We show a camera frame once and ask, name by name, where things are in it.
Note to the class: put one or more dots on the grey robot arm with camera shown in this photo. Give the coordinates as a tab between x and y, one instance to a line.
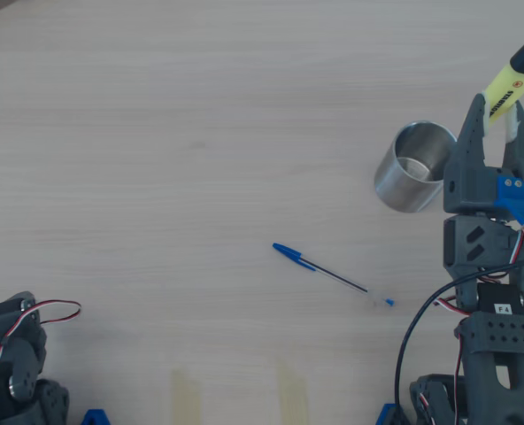
501	345

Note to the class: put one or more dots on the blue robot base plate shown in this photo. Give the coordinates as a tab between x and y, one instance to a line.
96	418
390	416

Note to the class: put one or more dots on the blue ballpoint pen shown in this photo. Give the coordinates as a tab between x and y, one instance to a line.
286	250

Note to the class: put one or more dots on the blue camera mount bracket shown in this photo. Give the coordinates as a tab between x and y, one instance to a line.
507	186

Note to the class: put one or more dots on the grey gripper with camera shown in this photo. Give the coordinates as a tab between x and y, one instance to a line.
470	183

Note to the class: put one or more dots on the grey robot arm without camera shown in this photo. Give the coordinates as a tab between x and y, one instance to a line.
18	367

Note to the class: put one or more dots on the silver metal cup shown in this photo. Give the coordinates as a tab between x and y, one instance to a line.
399	186

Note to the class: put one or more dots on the yellowish masking tape strip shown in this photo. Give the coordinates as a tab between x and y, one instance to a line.
293	394
187	398

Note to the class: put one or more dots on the yellow highlighter pen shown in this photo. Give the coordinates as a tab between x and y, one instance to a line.
507	88

